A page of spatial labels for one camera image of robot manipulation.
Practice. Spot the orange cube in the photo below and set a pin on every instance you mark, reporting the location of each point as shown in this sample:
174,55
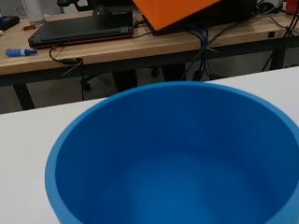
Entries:
174,12

